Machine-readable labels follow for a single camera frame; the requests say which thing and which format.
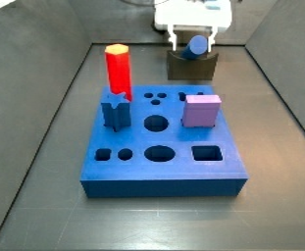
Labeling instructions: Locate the purple rectangular block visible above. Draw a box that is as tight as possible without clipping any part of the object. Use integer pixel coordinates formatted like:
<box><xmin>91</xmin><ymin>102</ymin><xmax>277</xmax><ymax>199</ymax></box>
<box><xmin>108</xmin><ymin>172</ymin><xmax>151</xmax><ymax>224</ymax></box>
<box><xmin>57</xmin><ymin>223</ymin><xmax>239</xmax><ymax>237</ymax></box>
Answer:
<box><xmin>182</xmin><ymin>95</ymin><xmax>220</xmax><ymax>127</ymax></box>

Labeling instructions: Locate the blue round cylinder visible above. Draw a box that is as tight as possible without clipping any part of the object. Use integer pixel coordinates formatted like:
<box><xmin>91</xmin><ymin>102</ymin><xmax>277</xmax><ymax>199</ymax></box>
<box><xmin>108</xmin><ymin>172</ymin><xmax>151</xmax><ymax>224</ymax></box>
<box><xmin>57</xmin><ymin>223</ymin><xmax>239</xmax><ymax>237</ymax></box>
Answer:
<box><xmin>180</xmin><ymin>35</ymin><xmax>208</xmax><ymax>60</ymax></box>

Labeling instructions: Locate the black curved cradle stand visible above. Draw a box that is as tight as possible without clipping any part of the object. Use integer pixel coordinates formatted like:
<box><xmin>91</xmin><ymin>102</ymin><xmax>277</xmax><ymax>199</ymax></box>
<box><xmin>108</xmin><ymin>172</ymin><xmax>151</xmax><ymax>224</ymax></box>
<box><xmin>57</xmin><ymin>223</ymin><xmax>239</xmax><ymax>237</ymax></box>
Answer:
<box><xmin>166</xmin><ymin>51</ymin><xmax>218</xmax><ymax>80</ymax></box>

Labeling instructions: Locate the white first gripper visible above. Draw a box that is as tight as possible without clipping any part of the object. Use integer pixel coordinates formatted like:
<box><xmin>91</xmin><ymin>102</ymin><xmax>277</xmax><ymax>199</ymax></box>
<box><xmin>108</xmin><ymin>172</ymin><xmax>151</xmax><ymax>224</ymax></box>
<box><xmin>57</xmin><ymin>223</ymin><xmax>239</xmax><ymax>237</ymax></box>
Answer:
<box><xmin>153</xmin><ymin>0</ymin><xmax>231</xmax><ymax>53</ymax></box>

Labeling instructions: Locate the red hexagonal prism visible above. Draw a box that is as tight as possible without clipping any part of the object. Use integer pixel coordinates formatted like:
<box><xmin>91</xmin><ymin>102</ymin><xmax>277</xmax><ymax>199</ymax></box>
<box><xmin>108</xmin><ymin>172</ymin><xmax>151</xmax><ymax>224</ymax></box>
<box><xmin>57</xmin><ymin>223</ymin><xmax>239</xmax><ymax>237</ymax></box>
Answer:
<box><xmin>104</xmin><ymin>44</ymin><xmax>132</xmax><ymax>101</ymax></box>

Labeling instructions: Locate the blue star-shaped prism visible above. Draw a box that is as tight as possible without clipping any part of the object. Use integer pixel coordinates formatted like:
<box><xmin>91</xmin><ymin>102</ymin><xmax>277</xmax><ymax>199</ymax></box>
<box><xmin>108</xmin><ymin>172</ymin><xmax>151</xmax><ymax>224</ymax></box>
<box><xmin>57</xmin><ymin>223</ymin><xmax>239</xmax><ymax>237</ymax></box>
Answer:
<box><xmin>100</xmin><ymin>93</ymin><xmax>131</xmax><ymax>132</ymax></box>

